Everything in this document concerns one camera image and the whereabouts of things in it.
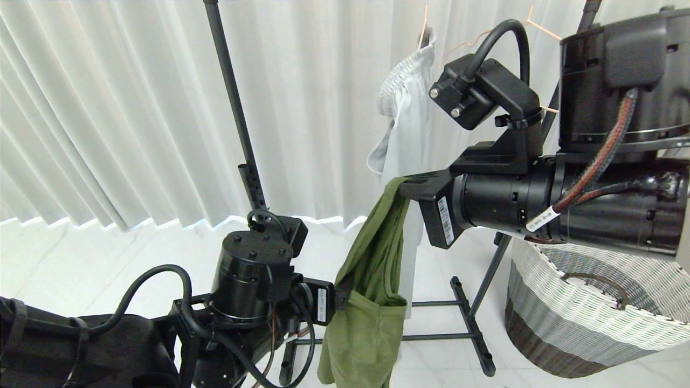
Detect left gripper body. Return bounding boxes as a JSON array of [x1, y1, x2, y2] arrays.
[[291, 276, 337, 325]]

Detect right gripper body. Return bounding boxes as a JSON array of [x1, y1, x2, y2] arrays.
[[418, 159, 558, 250]]

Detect green garment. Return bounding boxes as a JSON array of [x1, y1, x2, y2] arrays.
[[317, 177, 413, 388]]

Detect pale grey shorts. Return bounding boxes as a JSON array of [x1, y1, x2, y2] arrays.
[[367, 30, 440, 320]]

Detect pink clothes hanger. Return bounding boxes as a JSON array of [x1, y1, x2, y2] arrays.
[[442, 5, 561, 114], [418, 5, 432, 52]]

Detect white laundry basket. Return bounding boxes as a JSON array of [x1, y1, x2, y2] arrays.
[[504, 237, 690, 378]]

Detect black clothes rack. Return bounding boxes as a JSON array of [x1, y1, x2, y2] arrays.
[[202, 0, 602, 386]]

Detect white curtain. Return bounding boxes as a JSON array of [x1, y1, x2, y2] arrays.
[[0, 0, 594, 232]]

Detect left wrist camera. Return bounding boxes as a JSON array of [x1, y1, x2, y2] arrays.
[[248, 213, 309, 259]]

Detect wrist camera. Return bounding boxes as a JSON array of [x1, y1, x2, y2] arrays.
[[429, 54, 545, 176], [248, 213, 309, 259]]

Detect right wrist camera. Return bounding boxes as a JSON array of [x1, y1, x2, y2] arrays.
[[429, 54, 545, 176]]

